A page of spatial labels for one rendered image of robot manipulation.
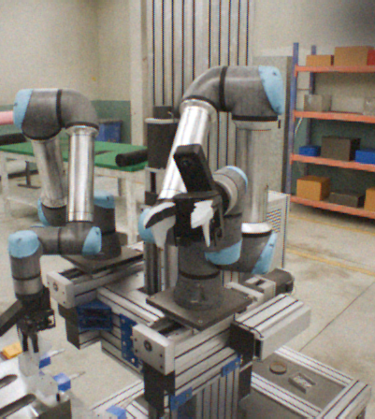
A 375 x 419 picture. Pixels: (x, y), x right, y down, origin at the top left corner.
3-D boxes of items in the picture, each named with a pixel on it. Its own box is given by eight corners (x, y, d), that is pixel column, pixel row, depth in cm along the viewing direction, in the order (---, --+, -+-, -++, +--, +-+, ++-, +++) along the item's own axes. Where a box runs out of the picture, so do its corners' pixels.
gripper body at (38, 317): (56, 329, 118) (52, 289, 115) (27, 340, 113) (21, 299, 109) (43, 318, 124) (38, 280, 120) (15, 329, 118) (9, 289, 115)
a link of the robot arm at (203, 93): (183, 56, 112) (129, 229, 93) (224, 55, 109) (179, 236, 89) (194, 86, 122) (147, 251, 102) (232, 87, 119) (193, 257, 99)
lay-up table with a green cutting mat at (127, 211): (67, 199, 646) (64, 128, 618) (202, 233, 502) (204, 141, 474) (-2, 216, 561) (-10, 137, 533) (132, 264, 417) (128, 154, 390)
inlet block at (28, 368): (61, 353, 129) (59, 337, 127) (69, 360, 125) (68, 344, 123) (19, 370, 120) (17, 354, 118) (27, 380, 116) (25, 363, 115)
